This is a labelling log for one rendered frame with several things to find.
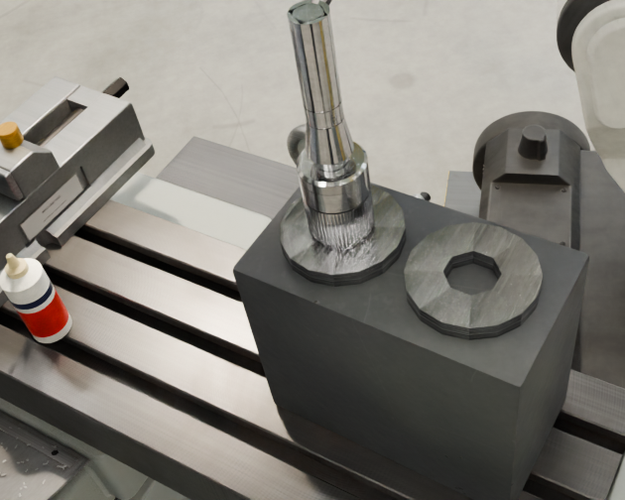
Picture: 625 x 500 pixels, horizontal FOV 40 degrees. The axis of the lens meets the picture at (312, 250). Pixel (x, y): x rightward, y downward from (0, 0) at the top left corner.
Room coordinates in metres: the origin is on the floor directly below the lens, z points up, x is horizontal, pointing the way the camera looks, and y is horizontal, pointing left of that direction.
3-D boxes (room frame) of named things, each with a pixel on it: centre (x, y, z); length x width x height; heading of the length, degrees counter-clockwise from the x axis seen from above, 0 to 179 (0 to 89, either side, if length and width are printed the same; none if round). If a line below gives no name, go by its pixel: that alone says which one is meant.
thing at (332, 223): (0.41, -0.02, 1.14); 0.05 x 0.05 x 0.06
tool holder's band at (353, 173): (0.41, -0.02, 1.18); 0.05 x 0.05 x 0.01
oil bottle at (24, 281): (0.54, 0.27, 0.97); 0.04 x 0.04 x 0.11
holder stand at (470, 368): (0.38, -0.06, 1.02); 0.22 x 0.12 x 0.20; 50
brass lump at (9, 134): (0.70, 0.28, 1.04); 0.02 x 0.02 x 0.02
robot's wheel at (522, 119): (1.05, -0.40, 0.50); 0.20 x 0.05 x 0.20; 70
